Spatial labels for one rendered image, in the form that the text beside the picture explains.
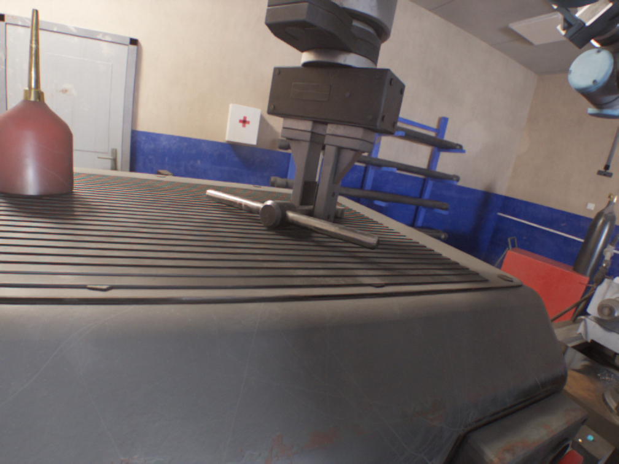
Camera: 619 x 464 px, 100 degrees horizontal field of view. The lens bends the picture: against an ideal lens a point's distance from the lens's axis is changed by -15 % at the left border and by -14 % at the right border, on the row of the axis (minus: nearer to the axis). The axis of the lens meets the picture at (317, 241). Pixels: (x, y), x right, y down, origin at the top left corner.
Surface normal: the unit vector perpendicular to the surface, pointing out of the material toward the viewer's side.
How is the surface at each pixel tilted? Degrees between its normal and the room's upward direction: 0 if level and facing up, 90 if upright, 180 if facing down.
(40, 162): 90
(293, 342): 45
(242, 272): 0
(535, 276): 90
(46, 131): 64
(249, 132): 90
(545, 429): 0
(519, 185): 90
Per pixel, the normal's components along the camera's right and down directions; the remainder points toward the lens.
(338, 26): 0.83, 0.30
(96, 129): 0.38, 0.33
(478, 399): 0.41, -0.31
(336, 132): -0.53, 0.15
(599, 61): -0.91, -0.04
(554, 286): -0.72, 0.07
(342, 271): 0.18, -0.94
